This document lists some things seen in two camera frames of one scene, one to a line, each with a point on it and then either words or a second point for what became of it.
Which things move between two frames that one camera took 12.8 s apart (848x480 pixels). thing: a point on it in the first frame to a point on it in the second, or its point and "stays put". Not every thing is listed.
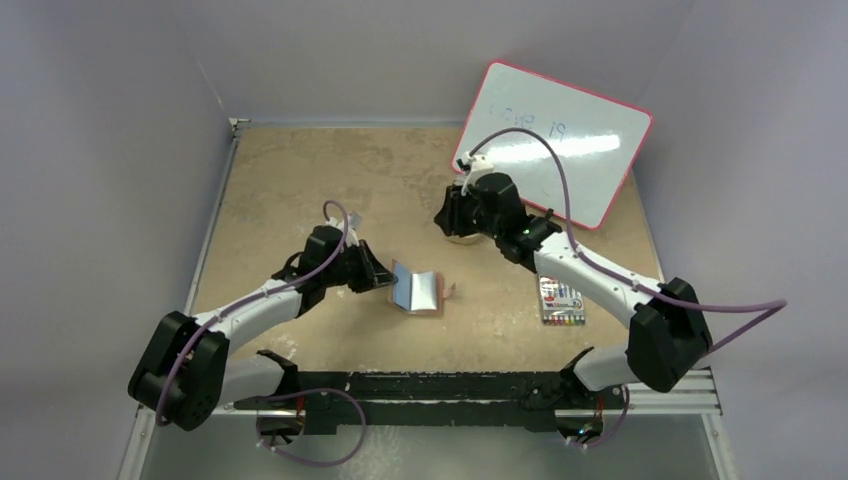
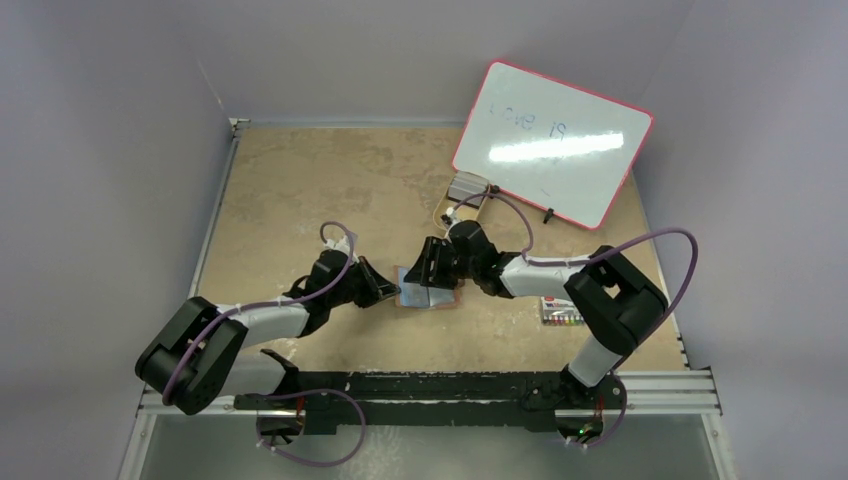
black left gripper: x=372 y=275 to x=376 y=288
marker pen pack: x=562 y=304 stays put
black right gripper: x=448 y=216 to x=441 y=263
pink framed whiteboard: x=598 y=141 stays put
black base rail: x=537 y=400 stays put
